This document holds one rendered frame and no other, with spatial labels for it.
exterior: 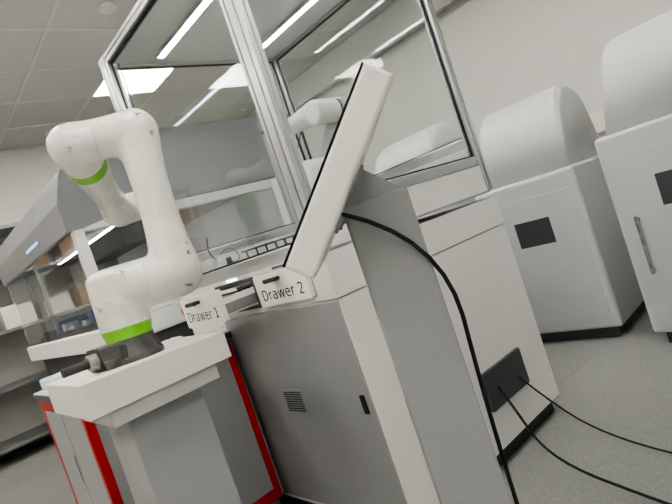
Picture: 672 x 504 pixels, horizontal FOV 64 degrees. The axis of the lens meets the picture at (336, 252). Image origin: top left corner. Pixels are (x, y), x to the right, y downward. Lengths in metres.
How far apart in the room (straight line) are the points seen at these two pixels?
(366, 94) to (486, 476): 0.69
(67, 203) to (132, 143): 1.20
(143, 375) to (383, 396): 0.69
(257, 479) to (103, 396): 0.98
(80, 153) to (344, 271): 0.78
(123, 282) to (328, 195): 0.81
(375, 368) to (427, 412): 0.64
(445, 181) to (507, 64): 2.81
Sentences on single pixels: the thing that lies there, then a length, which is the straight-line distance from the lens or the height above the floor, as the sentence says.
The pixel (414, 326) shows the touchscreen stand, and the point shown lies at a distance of 0.96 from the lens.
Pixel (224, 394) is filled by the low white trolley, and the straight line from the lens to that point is 2.09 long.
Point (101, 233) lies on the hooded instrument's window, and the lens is 2.73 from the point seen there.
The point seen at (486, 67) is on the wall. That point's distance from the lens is 4.85.
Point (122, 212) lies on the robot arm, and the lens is 1.91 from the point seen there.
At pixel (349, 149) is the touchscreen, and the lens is 0.76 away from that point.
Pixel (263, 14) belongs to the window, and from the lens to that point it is 1.75.
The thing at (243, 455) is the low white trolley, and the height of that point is 0.31.
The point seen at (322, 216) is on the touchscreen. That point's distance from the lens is 0.76.
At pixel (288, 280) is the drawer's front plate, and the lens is 1.67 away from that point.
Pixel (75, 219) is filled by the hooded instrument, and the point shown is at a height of 1.41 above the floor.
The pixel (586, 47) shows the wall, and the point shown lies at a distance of 4.49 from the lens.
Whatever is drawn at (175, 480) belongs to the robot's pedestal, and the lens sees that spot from 1.49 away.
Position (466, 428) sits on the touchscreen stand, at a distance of 1.02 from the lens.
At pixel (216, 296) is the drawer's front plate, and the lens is 1.80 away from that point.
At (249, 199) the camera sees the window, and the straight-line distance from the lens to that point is 1.79.
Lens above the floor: 0.99
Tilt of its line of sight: 2 degrees down
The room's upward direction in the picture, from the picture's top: 19 degrees counter-clockwise
